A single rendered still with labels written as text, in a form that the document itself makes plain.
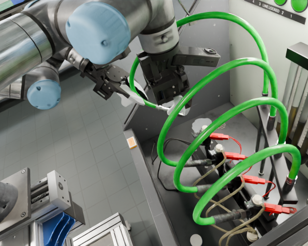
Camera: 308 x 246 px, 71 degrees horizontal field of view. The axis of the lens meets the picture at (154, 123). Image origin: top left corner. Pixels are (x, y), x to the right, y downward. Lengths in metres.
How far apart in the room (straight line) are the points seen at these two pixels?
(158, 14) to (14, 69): 0.23
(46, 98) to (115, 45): 0.34
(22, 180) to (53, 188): 0.12
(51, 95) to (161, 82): 0.28
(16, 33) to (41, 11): 0.06
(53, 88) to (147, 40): 0.29
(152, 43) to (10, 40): 0.22
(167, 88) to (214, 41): 0.49
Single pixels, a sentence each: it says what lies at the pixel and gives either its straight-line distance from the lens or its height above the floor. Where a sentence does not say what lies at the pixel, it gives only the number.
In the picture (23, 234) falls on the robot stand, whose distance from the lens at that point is 0.99.
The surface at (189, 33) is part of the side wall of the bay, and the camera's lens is 0.85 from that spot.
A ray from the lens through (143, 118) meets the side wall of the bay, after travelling 0.97.
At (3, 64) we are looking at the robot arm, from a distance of 0.36.
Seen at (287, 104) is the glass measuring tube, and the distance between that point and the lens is 0.77.
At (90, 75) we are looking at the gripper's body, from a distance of 0.70.
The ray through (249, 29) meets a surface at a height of 1.37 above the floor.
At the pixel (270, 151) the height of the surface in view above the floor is 1.32.
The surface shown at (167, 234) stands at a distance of 0.73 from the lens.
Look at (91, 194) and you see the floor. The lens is 2.09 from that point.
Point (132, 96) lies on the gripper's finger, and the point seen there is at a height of 1.25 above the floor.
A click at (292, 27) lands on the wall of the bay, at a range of 0.69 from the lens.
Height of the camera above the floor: 1.64
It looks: 46 degrees down
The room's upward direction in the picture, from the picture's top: 22 degrees counter-clockwise
